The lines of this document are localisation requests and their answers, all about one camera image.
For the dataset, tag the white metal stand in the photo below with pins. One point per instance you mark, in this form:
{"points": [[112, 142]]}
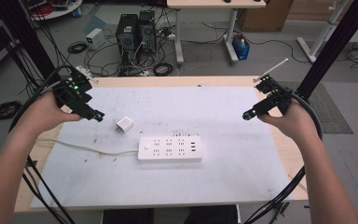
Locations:
{"points": [[321, 34]]}

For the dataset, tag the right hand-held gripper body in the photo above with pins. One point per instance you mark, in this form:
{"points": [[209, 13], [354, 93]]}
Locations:
{"points": [[275, 96]]}

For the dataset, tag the white table mat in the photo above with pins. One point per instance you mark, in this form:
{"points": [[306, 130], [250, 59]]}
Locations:
{"points": [[167, 183]]}

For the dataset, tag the white power strip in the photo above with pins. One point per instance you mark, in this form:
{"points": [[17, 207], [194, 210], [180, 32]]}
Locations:
{"points": [[169, 149]]}

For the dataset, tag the grey floor mat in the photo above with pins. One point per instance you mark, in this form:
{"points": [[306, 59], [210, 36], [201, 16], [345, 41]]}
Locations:
{"points": [[327, 109]]}

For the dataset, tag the large black computer tower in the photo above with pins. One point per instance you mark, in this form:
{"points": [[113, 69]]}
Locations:
{"points": [[126, 37]]}

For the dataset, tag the black frame post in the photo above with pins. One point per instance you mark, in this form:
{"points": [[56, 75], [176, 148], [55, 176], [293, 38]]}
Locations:
{"points": [[28, 34], [332, 46]]}

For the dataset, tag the brown cardboard box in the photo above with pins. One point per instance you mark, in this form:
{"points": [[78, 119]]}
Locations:
{"points": [[265, 15]]}

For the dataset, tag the white charger adapter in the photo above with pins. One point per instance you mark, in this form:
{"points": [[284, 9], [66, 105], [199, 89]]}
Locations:
{"points": [[125, 124]]}

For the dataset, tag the blue storage box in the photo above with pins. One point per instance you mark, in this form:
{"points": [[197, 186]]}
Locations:
{"points": [[241, 48]]}

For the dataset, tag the small black computer tower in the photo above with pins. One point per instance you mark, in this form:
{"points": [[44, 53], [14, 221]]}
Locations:
{"points": [[147, 31]]}

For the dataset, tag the person's left hand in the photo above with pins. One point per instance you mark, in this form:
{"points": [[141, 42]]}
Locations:
{"points": [[45, 113]]}

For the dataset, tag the person's right hand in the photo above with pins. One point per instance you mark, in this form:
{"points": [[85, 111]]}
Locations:
{"points": [[292, 121]]}

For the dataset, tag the white-legged wooden desk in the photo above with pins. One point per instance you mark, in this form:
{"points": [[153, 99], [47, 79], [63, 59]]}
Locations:
{"points": [[214, 3]]}

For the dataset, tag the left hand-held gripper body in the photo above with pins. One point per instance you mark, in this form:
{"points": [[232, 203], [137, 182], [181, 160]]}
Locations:
{"points": [[74, 95]]}

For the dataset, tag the round white table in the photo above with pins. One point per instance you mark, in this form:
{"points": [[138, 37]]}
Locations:
{"points": [[56, 7]]}

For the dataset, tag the wooden table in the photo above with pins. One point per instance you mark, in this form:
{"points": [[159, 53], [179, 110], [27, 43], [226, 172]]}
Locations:
{"points": [[174, 81]]}

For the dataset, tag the white box device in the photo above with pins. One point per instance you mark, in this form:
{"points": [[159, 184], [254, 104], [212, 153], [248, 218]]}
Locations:
{"points": [[94, 38]]}

